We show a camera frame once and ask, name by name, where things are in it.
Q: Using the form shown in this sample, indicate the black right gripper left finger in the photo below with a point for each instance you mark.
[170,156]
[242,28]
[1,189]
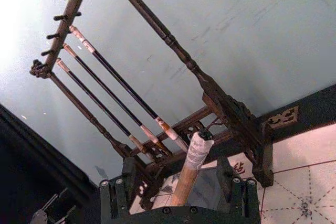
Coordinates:
[115,197]

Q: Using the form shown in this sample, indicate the bamboo brush with paper wrap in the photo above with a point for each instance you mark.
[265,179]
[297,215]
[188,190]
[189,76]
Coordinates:
[194,150]

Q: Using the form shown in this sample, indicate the dark wooden brush rack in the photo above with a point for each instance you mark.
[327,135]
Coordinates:
[173,41]

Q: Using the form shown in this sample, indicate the white gridded calligraphy mat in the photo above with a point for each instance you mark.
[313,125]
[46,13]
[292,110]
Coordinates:
[302,169]

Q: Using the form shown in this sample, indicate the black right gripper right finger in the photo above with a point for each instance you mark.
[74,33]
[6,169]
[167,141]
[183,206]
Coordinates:
[244,197]

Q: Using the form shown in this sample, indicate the grey metal device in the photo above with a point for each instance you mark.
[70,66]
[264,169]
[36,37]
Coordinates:
[42,214]

